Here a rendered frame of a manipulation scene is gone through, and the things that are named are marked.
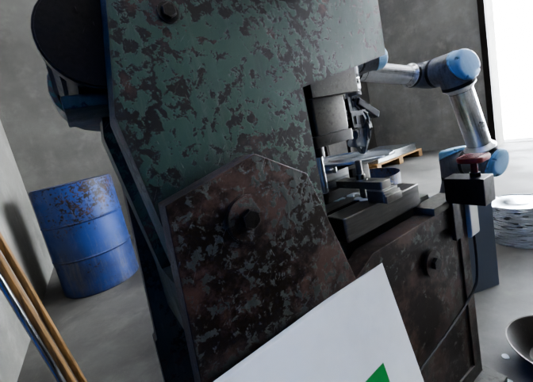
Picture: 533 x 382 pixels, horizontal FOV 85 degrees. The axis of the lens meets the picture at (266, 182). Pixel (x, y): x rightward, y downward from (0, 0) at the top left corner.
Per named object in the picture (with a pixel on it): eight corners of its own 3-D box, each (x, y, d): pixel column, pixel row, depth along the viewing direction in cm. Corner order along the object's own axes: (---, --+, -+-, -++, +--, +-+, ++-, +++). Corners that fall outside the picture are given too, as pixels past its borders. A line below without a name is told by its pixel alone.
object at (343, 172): (316, 180, 101) (313, 167, 100) (350, 181, 88) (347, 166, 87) (296, 187, 96) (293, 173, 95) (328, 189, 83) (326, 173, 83)
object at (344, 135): (312, 150, 102) (308, 135, 101) (357, 146, 85) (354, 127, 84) (274, 161, 94) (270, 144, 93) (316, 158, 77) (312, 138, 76)
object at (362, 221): (313, 194, 120) (311, 180, 119) (421, 204, 82) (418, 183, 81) (251, 218, 105) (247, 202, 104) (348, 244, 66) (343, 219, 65)
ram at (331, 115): (324, 131, 102) (308, 43, 97) (358, 125, 89) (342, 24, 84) (285, 141, 93) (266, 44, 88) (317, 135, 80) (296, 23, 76)
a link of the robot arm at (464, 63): (478, 166, 133) (439, 53, 119) (516, 167, 119) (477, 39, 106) (462, 181, 130) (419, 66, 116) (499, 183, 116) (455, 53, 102)
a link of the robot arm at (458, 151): (452, 171, 144) (449, 144, 142) (480, 173, 132) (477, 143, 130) (435, 177, 140) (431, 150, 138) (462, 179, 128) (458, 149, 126)
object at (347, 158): (358, 166, 78) (358, 163, 78) (287, 169, 101) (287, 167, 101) (411, 148, 95) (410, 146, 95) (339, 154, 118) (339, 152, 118)
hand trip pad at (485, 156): (469, 179, 80) (466, 152, 79) (495, 180, 75) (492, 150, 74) (456, 186, 77) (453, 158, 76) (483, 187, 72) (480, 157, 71)
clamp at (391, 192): (350, 192, 86) (343, 158, 85) (402, 196, 72) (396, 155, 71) (335, 199, 83) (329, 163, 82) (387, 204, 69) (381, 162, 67)
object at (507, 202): (475, 201, 185) (475, 200, 185) (519, 192, 185) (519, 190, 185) (515, 214, 157) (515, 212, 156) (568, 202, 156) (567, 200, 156)
